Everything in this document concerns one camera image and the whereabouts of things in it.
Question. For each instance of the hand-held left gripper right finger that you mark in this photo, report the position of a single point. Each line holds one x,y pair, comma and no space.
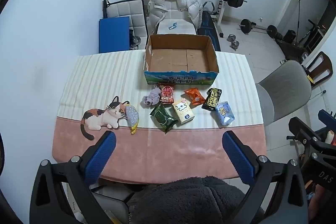
238,158

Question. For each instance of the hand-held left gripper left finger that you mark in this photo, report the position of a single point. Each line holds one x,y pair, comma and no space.
101,157

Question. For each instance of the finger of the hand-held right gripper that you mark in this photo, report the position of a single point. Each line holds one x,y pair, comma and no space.
302,129
327,116

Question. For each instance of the blue tissue packet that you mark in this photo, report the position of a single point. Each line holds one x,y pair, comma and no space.
224,113

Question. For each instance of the grey shell chair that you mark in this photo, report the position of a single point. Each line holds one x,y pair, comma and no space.
286,85

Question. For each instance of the brown wooden chair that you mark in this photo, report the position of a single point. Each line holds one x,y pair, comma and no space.
321,69

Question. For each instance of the silver mesh scrubber packet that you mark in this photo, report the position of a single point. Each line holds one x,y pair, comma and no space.
132,116

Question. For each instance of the person's dark fleece clothing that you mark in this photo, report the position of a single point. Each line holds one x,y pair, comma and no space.
197,200

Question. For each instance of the black snack packet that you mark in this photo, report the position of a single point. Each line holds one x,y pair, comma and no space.
211,99

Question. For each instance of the cream tissue packet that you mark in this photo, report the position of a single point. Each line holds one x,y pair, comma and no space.
183,111

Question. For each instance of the green wipes packet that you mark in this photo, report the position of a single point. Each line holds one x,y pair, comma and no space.
162,117

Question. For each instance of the orange snack packet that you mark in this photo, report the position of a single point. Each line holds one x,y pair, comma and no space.
194,96

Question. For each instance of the black exercise equipment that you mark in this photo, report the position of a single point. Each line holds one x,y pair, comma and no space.
296,47

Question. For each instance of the purple cloth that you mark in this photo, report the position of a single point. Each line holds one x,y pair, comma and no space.
152,96

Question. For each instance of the cat print tablecloth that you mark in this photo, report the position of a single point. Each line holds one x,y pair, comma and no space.
105,77

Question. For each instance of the red snack packet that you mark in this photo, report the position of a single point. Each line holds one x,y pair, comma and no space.
167,94

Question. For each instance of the chrome dumbbell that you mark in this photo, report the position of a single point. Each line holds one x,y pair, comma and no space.
231,37
235,44

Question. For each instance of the black floor barbell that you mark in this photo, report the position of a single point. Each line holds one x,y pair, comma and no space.
246,26

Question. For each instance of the open cardboard box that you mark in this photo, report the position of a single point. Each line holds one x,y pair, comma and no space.
178,56

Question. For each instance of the blue folded mat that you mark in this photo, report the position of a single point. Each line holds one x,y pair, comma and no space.
114,35

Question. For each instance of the blue black weight bench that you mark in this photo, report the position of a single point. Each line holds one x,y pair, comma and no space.
210,29

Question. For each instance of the white padded chair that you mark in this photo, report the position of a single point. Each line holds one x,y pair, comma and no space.
183,27

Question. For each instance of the small blue white packet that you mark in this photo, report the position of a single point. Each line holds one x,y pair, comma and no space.
172,26

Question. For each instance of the white quilted chair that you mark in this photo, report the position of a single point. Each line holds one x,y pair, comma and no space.
131,11

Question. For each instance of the white puffer jacket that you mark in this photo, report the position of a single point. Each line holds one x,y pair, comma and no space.
173,1

